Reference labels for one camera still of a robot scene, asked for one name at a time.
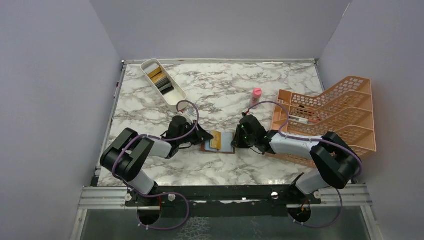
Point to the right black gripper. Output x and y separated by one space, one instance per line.
237 142

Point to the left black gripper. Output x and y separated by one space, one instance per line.
201 136

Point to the brown leather card holder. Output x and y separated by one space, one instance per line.
221 143

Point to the yellow gold credit card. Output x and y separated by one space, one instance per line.
216 142

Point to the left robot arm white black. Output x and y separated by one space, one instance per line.
127 154

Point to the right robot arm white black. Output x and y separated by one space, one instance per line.
336 163

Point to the stack of credit cards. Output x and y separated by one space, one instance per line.
159 78

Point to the pink small bottle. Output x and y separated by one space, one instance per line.
255 96

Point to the white oblong plastic tray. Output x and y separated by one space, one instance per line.
172 98

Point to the orange plastic file organizer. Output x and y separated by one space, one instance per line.
345 109

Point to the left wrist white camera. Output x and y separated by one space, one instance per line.
189 118

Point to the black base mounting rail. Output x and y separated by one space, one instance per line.
221 201

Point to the aluminium table frame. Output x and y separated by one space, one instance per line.
218 94

